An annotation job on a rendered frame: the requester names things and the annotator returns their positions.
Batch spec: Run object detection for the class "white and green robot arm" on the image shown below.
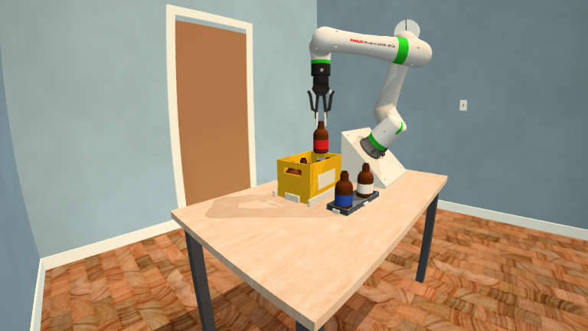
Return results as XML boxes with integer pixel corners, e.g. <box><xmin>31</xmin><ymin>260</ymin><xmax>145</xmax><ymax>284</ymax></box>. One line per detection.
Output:
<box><xmin>309</xmin><ymin>27</ymin><xmax>432</xmax><ymax>159</ymax></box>

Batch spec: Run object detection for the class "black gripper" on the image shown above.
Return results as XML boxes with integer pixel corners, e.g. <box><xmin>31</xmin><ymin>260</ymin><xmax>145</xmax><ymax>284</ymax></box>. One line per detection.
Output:
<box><xmin>307</xmin><ymin>77</ymin><xmax>335</xmax><ymax>126</ymax></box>

